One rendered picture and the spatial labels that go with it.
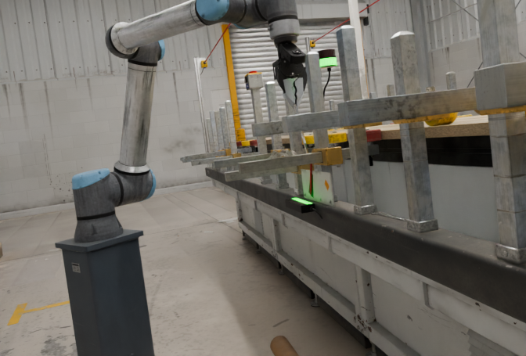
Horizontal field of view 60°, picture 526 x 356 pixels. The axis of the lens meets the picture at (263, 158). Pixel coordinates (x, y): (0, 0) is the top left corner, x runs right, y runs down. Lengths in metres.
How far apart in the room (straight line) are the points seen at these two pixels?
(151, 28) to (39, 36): 7.97
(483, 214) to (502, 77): 0.82
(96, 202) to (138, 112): 0.39
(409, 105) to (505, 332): 0.45
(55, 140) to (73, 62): 1.50
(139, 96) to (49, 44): 7.64
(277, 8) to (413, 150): 0.64
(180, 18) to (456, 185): 0.92
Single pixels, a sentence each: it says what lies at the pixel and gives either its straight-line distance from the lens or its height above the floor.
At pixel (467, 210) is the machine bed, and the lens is 1.20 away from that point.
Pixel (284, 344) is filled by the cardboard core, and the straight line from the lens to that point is 1.99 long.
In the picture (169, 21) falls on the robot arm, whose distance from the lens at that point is 1.51.
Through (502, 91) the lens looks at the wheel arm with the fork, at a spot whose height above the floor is 0.94.
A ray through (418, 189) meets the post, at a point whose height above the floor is 0.79.
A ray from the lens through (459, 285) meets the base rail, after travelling 0.87.
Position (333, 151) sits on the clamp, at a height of 0.86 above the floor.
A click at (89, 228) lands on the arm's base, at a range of 1.92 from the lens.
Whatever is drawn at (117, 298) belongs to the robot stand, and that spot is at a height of 0.36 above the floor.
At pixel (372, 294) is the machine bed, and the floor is 0.28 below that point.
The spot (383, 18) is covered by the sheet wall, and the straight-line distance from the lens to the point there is 11.68.
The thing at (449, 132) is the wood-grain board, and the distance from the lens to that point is 1.17.
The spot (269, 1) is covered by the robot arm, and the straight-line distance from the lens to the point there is 1.40.
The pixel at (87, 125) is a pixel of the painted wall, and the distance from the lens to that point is 9.22.
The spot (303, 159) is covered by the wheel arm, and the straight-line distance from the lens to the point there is 1.33.
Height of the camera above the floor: 0.93
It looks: 3 degrees down
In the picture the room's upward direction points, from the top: 7 degrees counter-clockwise
